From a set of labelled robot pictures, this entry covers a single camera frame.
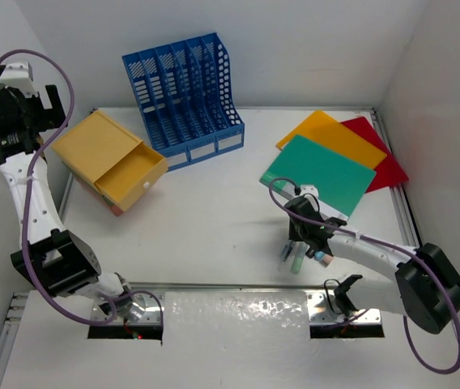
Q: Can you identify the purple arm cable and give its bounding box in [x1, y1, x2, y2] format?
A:
[268, 177, 460, 374]
[0, 49, 164, 327]

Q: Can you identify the green glue stick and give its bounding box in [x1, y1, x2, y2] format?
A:
[290, 242, 307, 275]

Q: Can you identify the black orange highlighter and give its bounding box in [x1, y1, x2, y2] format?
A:
[306, 248, 316, 259]

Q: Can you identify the blue file organizer rack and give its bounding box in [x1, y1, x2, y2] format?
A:
[121, 33, 245, 171]

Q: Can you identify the red folder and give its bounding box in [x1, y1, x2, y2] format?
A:
[342, 117, 409, 193]

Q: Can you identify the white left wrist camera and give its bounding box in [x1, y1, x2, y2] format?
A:
[0, 62, 36, 97]

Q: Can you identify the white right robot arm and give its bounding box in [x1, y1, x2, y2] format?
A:
[286, 194, 460, 334]

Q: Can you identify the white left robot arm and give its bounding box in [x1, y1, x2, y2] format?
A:
[0, 83, 133, 322]

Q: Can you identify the yellow drawer box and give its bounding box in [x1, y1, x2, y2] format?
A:
[52, 110, 168, 211]

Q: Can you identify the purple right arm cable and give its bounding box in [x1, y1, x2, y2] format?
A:
[268, 177, 460, 374]

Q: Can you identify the pink bottom drawer box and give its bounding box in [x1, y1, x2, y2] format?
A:
[76, 177, 134, 217]

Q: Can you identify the blue pen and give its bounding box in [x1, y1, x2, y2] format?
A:
[279, 240, 295, 269]

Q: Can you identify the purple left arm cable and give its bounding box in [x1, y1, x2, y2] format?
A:
[0, 49, 164, 327]

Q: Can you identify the orange folder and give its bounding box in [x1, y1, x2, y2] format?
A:
[275, 111, 387, 169]

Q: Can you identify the pink eraser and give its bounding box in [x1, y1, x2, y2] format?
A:
[320, 254, 334, 267]

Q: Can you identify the green folder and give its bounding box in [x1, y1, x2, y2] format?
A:
[260, 135, 376, 220]

